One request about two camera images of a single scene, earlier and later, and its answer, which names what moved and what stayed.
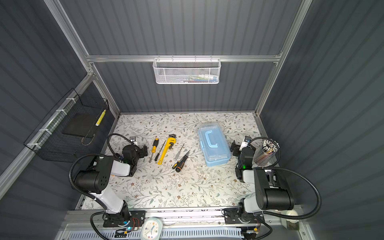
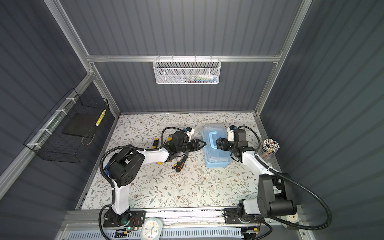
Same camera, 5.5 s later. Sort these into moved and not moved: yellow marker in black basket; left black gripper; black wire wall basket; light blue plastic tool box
Moved: left black gripper
Not moved: light blue plastic tool box; black wire wall basket; yellow marker in black basket
